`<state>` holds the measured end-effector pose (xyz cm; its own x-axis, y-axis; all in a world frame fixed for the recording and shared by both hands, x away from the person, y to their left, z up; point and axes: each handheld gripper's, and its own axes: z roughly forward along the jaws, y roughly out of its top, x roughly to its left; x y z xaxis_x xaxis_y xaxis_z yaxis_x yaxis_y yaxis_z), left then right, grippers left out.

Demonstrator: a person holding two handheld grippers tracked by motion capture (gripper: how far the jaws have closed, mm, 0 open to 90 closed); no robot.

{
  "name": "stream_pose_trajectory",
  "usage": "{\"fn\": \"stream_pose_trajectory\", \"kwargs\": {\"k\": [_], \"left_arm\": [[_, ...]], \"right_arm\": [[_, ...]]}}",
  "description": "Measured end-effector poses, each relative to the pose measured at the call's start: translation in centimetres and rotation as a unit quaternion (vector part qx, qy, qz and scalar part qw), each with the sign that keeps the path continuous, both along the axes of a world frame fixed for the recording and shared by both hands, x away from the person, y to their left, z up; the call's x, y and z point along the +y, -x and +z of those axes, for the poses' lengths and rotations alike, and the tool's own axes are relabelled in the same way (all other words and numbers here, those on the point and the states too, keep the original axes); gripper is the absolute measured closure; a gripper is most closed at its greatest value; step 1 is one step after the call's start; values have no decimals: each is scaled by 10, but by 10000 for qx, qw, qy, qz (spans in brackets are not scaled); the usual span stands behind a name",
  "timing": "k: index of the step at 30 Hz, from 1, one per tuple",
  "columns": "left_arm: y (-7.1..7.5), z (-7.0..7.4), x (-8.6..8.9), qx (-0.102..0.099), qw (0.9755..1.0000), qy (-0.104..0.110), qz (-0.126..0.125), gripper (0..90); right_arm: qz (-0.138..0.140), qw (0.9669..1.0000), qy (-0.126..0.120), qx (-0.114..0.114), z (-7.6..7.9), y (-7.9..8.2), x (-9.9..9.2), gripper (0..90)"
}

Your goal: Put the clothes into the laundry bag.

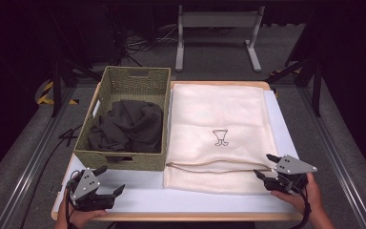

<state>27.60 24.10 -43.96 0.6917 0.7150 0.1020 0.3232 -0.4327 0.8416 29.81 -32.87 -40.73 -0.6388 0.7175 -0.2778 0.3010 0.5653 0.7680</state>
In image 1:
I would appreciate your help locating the black metal stand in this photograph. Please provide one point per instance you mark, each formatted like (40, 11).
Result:
(316, 92)
(56, 89)

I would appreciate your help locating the person's right hand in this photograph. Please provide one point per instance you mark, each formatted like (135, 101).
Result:
(314, 198)

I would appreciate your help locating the dark grey garment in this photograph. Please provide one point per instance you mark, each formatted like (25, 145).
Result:
(130, 124)

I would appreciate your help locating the person's left hand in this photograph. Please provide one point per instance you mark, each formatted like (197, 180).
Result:
(79, 218)

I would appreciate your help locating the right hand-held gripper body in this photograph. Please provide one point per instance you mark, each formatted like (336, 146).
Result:
(294, 167)

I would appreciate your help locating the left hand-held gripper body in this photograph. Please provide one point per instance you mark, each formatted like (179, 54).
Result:
(85, 187)

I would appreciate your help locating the white metal stand frame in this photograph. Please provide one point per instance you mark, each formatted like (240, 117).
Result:
(219, 19)

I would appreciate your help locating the white mesh laundry bag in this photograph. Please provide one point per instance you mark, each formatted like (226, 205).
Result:
(222, 108)

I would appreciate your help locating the green woven basket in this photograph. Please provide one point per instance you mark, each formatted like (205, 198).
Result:
(120, 81)

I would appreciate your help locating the aluminium floor rail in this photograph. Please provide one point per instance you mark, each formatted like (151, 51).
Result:
(28, 171)
(340, 165)

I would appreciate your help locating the white table mat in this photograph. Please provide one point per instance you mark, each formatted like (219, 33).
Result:
(146, 197)

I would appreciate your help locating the yellow black hazard tape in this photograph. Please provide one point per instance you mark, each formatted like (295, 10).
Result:
(44, 95)

